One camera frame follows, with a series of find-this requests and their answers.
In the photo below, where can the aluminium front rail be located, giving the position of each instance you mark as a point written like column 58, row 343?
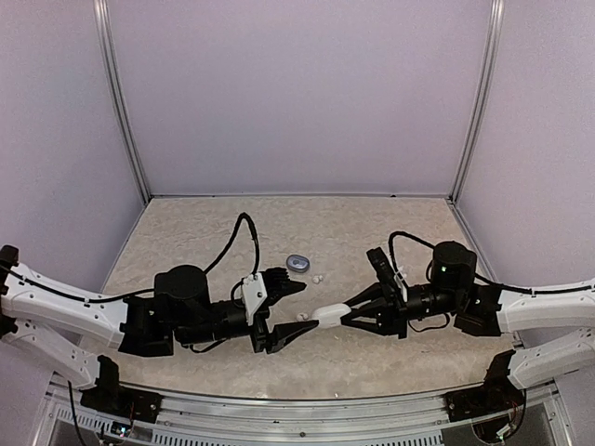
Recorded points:
column 196, row 419

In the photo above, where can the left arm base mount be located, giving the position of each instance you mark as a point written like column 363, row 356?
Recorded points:
column 108, row 396

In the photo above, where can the white earbud charging case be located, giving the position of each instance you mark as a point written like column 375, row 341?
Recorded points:
column 330, row 316

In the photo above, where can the right aluminium corner post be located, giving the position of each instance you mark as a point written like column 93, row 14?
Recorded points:
column 481, row 98

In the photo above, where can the aluminium corner post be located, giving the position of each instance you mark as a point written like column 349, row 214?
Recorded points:
column 108, row 53
column 481, row 98

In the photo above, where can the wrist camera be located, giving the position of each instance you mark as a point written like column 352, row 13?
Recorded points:
column 253, row 295
column 382, row 266

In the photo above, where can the purple earbud charging case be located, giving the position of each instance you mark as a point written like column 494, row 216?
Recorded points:
column 298, row 263

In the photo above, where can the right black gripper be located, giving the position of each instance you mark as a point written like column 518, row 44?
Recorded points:
column 391, row 314

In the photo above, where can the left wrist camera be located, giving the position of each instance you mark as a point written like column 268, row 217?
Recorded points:
column 253, row 295

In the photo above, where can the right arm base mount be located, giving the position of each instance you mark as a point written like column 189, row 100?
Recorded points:
column 495, row 394

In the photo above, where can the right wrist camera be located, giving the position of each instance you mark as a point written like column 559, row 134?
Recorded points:
column 382, row 266

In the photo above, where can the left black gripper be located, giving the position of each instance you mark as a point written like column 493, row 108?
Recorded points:
column 282, row 335

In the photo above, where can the left aluminium corner post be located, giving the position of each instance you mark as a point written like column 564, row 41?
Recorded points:
column 108, row 53

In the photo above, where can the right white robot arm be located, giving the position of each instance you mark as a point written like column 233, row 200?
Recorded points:
column 481, row 308

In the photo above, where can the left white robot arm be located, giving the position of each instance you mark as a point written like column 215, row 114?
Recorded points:
column 177, row 311

